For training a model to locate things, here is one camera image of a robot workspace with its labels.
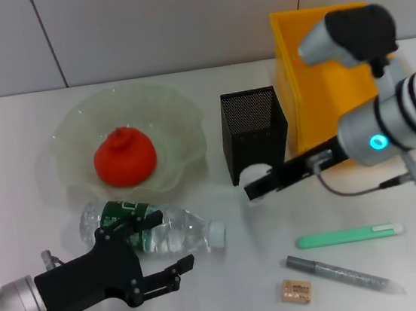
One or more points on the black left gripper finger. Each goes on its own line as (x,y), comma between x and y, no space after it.
(183,264)
(147,219)

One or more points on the clear bottle with green label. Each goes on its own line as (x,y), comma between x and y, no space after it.
(186,226)

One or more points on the yellow plastic bin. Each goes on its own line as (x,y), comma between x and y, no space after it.
(315,104)

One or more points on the red-orange toy fruit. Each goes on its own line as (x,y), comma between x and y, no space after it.
(125,162)

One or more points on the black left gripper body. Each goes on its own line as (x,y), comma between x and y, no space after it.
(86,280)

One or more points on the grey marker pen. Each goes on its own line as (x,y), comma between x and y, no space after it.
(340,272)

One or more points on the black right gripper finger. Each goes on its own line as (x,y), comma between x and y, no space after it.
(263,186)

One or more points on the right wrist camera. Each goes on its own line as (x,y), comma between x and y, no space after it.
(360,34)

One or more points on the wavy green glass fruit plate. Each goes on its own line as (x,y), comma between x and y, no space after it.
(178,129)

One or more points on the beige eraser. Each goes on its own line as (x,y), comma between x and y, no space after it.
(295,291)

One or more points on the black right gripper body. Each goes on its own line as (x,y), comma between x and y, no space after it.
(300,168)

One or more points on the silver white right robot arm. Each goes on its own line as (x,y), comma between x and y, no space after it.
(405,120)

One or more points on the black mesh pen holder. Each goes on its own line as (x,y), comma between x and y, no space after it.
(255,134)

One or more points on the white paper ball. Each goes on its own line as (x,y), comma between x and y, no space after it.
(253,170)

